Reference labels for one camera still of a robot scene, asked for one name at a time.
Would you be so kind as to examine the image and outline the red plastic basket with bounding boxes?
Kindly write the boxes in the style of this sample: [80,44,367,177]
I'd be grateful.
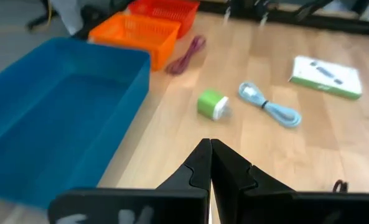
[128,0,200,39]

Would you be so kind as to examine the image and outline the orange plastic basket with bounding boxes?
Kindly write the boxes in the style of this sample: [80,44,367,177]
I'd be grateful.
[88,12,182,72]

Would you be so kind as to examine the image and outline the green white charger cube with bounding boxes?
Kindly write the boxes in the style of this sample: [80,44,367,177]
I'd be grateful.
[197,88,232,121]

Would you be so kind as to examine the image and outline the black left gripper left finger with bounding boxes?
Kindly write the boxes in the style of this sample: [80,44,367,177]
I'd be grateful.
[48,138,212,224]

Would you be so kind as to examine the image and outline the black power cable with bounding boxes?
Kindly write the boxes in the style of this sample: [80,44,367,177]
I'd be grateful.
[332,179,349,193]

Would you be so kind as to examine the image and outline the black desk stand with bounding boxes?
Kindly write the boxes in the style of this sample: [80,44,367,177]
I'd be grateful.
[27,0,59,31]

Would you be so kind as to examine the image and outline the blue plastic bin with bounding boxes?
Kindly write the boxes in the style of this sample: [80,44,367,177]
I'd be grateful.
[0,37,151,209]

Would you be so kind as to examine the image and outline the black aluminium table frame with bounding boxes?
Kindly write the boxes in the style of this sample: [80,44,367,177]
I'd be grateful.
[199,0,369,35]

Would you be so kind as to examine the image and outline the purple cable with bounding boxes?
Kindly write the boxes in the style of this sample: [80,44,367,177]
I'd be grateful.
[165,35,207,76]

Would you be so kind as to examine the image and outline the yellow floor cable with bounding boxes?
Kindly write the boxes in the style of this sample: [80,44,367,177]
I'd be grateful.
[46,0,53,27]

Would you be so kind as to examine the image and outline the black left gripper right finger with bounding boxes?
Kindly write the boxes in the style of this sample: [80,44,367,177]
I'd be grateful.
[211,139,369,224]

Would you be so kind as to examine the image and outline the white green acer box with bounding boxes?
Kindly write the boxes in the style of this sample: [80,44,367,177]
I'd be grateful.
[289,55,363,101]

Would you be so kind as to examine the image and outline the light blue cable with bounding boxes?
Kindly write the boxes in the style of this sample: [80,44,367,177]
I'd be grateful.
[238,81,302,129]

